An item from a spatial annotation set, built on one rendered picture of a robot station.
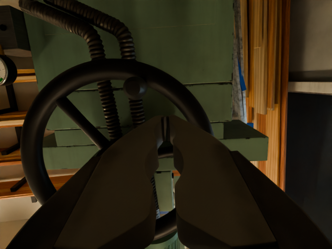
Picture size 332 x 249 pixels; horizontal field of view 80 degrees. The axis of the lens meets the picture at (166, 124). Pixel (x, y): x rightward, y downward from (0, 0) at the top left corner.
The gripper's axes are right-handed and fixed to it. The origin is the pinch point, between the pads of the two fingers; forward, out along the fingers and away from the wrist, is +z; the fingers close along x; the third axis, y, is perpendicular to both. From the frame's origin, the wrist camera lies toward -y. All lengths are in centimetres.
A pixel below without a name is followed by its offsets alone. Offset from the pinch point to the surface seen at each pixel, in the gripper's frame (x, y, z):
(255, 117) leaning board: 88, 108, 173
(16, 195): -201, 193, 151
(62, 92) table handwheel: -14.2, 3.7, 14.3
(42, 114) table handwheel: -17.4, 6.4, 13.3
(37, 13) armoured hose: -20.6, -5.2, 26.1
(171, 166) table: -0.3, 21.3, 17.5
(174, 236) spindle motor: -1, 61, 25
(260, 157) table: 20.9, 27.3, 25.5
